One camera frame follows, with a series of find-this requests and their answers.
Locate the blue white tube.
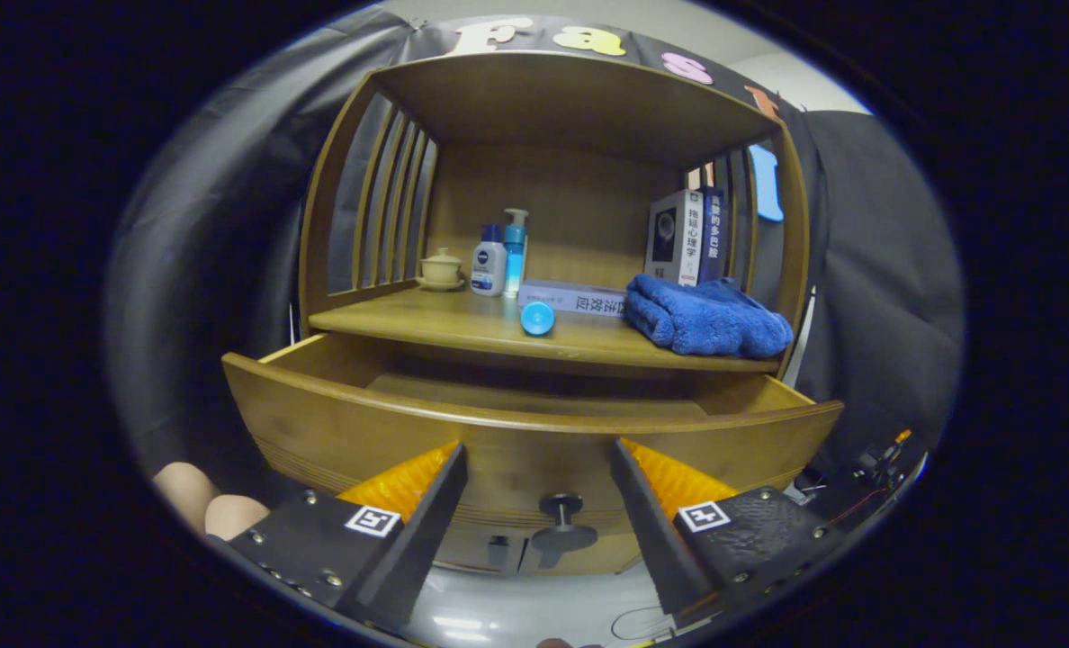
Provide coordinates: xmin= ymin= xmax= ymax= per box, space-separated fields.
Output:
xmin=519 ymin=301 xmax=557 ymax=338

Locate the white upright book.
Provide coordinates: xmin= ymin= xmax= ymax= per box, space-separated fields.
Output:
xmin=644 ymin=189 xmax=706 ymax=287

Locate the black drawer knob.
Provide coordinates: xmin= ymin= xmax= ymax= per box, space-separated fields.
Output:
xmin=531 ymin=492 xmax=599 ymax=570

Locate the cream lidded teacup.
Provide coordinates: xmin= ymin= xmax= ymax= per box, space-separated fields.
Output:
xmin=416 ymin=247 xmax=466 ymax=292

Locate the blue folded towel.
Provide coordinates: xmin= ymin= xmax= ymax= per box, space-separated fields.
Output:
xmin=623 ymin=274 xmax=795 ymax=358

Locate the wooden countertop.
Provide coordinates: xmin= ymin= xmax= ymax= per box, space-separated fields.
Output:
xmin=308 ymin=286 xmax=783 ymax=374

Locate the person's right knee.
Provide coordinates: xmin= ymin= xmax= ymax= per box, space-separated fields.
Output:
xmin=204 ymin=494 xmax=272 ymax=542

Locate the white lotion bottle blue cap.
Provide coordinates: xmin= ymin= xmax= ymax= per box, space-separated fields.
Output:
xmin=471 ymin=224 xmax=508 ymax=297

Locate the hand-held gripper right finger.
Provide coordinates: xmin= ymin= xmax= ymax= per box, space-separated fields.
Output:
xmin=610 ymin=438 xmax=846 ymax=629

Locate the person's knee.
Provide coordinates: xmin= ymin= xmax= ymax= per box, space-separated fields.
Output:
xmin=152 ymin=462 xmax=222 ymax=534
xmin=204 ymin=494 xmax=272 ymax=542

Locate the wooden cabinet door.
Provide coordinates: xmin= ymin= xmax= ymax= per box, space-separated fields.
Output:
xmin=431 ymin=531 xmax=526 ymax=575
xmin=517 ymin=531 xmax=643 ymax=577

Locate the dark blue upright book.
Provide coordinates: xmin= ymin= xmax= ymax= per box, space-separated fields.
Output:
xmin=698 ymin=186 xmax=730 ymax=284

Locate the wooden drawer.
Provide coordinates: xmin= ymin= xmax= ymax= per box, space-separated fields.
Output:
xmin=221 ymin=331 xmax=846 ymax=532

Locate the wooden cabinet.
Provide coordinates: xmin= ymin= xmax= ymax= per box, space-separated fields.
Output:
xmin=299 ymin=49 xmax=813 ymax=577

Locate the white book lying flat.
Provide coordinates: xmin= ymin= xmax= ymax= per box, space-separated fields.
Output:
xmin=517 ymin=279 xmax=630 ymax=318

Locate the black equipment box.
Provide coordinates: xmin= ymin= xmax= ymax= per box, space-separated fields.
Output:
xmin=804 ymin=450 xmax=927 ymax=532

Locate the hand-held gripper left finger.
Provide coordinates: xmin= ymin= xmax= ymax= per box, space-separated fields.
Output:
xmin=227 ymin=441 xmax=469 ymax=633

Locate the black orange tool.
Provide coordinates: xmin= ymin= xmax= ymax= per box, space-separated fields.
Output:
xmin=849 ymin=428 xmax=915 ymax=487

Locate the blue pump bottle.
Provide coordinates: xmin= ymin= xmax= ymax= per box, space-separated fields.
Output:
xmin=502 ymin=209 xmax=530 ymax=298

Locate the person's left knee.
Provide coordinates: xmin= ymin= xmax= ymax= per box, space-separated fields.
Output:
xmin=152 ymin=462 xmax=222 ymax=534

